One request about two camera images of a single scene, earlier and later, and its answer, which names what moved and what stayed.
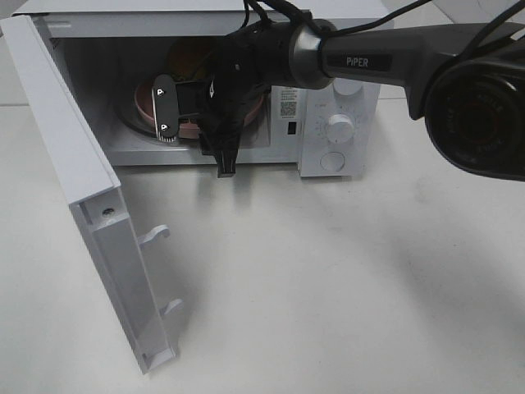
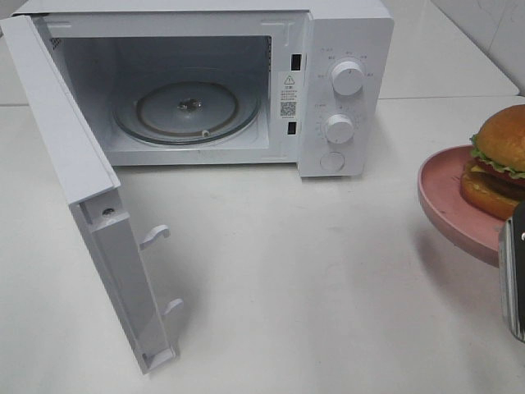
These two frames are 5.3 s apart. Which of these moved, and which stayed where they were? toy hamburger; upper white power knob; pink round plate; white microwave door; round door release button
Moved: pink round plate; toy hamburger
Stayed: round door release button; white microwave door; upper white power knob
